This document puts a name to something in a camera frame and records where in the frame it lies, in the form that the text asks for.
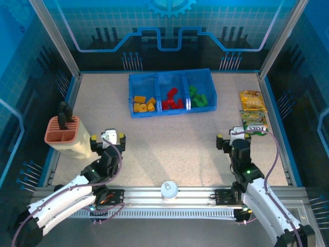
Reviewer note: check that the yellow lego brick with holes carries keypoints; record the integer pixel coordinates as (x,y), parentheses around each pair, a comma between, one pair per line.
(143,107)

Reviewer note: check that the long green lego brick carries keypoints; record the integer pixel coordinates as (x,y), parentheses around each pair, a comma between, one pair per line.
(203,101)
(197,97)

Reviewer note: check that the orange lego brick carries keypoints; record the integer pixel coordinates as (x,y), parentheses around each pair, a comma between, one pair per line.
(151,108)

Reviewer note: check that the long red lego brick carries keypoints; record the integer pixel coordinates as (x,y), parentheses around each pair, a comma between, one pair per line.
(172,92)
(167,104)
(180,103)

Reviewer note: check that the blue three-compartment bin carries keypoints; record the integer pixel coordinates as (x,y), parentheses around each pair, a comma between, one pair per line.
(144,85)

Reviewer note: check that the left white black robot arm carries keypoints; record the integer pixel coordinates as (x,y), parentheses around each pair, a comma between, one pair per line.
(64,195)

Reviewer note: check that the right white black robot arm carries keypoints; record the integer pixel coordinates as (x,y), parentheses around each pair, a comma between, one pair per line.
(267,205)

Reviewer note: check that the green snack bag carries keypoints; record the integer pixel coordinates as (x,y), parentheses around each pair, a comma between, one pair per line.
(254,121)

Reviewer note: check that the pink cream knife block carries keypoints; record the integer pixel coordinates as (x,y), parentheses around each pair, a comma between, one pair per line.
(56,131)

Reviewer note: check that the yellow snack bag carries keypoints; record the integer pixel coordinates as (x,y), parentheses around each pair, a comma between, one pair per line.
(252,100)

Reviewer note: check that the white round dome knob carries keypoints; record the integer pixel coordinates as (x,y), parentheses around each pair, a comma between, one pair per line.
(169,190)

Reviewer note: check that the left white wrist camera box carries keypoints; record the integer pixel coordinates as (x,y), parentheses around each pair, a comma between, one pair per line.
(110,136)

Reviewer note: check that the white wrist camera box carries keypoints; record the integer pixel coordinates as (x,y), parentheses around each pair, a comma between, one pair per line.
(235,133)
(110,136)

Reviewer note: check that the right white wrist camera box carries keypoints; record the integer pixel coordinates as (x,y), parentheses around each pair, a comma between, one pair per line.
(235,133)

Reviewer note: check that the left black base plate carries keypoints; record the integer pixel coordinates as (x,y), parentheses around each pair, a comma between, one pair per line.
(117,196)

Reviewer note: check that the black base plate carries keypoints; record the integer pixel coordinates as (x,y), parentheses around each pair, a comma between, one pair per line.
(117,196)
(222,196)

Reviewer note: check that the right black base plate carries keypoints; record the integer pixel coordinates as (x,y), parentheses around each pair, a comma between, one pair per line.
(222,196)

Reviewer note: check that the aluminium cross rail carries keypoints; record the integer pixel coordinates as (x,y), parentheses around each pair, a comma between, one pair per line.
(144,193)

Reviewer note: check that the black connector bracket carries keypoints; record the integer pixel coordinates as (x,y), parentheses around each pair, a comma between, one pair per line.
(99,218)
(242,218)

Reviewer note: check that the aluminium side rail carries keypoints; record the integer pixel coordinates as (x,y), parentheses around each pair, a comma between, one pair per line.
(262,83)
(75,90)

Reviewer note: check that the aluminium upright post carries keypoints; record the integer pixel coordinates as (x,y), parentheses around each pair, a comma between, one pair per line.
(56,38)
(282,38)

